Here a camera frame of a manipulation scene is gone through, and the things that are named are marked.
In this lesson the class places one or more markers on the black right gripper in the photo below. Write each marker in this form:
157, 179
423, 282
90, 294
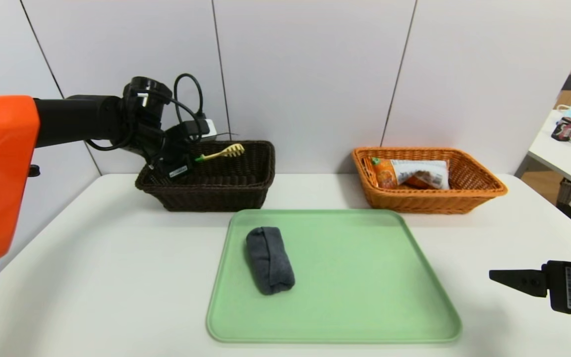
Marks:
569, 288

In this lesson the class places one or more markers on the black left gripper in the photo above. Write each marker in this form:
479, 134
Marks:
178, 171

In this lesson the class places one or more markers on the dark grey cloth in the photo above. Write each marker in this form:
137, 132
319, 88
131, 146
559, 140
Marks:
269, 260

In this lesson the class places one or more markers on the orange and white snack bag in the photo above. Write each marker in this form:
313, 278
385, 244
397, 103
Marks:
414, 172

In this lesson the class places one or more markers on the dark brown wicker basket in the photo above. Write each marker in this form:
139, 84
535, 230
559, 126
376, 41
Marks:
216, 196

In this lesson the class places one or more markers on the dark woven storage basket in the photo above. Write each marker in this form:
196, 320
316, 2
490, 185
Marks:
567, 191

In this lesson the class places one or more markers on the orange wicker basket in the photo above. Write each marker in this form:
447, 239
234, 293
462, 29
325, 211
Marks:
439, 201

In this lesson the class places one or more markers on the white side table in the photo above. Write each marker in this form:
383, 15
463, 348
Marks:
558, 158

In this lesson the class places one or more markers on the light green plastic tray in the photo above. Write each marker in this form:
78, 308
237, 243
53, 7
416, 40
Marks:
365, 297

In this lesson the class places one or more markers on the small black jar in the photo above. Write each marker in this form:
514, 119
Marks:
563, 130

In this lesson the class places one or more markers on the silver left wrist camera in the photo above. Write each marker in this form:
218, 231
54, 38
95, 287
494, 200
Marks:
207, 128

